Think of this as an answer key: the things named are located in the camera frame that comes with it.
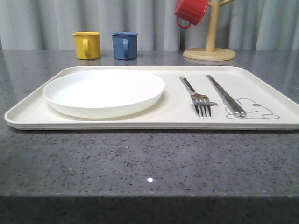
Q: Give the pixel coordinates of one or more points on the blue enamel mug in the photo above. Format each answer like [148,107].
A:
[125,45]

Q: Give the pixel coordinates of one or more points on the grey curtain backdrop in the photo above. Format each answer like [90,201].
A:
[242,24]

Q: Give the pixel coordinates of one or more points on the silver metal fork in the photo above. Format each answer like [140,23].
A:
[201,102]

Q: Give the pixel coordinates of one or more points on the white round plate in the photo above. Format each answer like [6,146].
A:
[102,94]

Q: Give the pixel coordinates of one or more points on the red ribbed mug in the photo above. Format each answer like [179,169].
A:
[191,11]

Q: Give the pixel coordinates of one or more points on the yellow enamel mug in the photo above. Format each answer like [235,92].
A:
[87,45]

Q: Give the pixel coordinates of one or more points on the wooden mug tree stand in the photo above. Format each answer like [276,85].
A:
[211,52]

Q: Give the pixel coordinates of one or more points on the silver metal chopstick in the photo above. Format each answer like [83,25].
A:
[230,100]
[224,98]

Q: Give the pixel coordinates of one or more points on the cream rabbit serving tray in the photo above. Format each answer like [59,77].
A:
[266,108]

